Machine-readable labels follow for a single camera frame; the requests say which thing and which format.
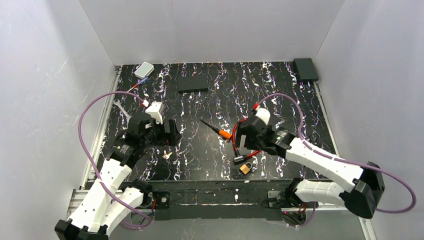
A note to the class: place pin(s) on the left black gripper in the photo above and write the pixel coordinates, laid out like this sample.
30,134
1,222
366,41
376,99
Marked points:
166,131

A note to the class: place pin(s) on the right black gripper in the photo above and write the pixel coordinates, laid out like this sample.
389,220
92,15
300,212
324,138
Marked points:
248,136

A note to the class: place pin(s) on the brass padlock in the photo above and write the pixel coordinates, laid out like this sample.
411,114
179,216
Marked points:
245,168

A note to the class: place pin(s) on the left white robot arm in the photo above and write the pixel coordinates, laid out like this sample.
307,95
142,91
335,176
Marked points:
101,210

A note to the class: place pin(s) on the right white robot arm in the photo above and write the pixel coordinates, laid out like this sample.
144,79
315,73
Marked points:
326,169

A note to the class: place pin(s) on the silver key bunch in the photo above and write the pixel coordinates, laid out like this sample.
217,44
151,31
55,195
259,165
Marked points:
166,155

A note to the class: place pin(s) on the black flat box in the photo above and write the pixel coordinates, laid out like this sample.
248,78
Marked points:
192,84

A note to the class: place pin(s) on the small red blue screwdriver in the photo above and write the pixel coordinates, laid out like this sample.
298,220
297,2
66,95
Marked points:
140,82

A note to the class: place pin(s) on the silver wrench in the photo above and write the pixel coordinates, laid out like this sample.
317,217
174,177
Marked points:
117,103

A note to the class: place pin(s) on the white rectangular box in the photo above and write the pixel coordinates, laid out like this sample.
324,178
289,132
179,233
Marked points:
144,70

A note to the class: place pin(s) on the black corner box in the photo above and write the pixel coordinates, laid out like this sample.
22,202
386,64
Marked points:
306,70

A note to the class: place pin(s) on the orange handled screwdriver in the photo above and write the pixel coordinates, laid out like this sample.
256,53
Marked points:
224,134

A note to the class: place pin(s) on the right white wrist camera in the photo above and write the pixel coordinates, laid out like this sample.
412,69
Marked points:
262,113

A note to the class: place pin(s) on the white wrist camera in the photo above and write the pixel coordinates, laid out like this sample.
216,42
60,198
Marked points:
156,111
262,113

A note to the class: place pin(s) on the red cable lock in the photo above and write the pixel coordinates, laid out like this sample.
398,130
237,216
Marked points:
238,157

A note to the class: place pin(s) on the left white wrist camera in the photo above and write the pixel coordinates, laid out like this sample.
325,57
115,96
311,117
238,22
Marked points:
156,111

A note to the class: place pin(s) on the black base frame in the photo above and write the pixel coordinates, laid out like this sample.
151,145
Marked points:
251,199

